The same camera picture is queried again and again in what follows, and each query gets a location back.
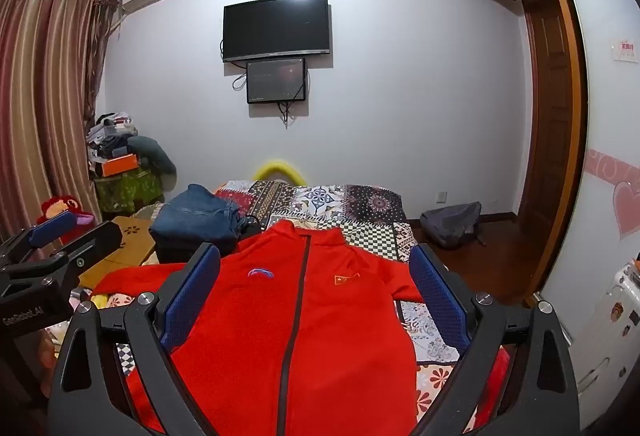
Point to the white appliance with stickers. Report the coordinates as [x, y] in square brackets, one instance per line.
[615, 331]

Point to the white sliding wardrobe door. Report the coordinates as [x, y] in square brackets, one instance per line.
[600, 115]

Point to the striped red beige curtain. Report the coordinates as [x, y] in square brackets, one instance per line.
[45, 90]

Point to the grey backpack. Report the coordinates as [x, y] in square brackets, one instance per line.
[450, 226]

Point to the red zip jacket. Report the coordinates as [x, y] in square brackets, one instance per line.
[250, 341]

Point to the yellow foam tube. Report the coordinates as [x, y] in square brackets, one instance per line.
[280, 167]

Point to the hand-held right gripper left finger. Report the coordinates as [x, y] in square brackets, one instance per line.
[190, 296]

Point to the brown wooden door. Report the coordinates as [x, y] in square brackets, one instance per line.
[547, 130]

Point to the patchwork printed bed blanket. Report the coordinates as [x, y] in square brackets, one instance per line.
[370, 236]

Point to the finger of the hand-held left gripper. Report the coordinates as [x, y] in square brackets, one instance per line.
[50, 223]
[95, 241]

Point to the black wall television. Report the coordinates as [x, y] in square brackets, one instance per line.
[276, 28]

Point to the orange box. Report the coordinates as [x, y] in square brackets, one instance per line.
[117, 164]

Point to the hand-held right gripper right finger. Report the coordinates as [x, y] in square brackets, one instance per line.
[440, 296]

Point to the green patterned cloth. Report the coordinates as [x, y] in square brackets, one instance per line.
[127, 193]

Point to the small black wall monitor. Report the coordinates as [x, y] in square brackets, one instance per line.
[276, 80]

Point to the red plush toy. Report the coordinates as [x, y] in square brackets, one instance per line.
[55, 208]

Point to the pink paper notice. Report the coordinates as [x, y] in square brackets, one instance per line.
[625, 51]

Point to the white wall socket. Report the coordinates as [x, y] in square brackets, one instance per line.
[441, 196]

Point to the folded blue jeans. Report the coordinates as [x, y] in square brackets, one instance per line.
[195, 216]

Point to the grey pillow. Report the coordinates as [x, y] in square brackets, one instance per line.
[155, 155]

